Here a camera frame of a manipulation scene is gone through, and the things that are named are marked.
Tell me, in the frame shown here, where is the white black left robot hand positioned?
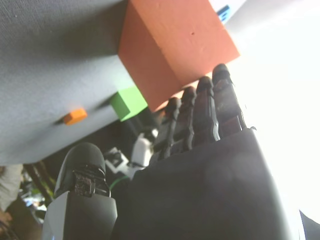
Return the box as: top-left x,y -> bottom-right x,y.
39,63 -> 305,240

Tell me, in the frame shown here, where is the large orange cube block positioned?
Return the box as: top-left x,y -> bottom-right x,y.
117,0 -> 241,113

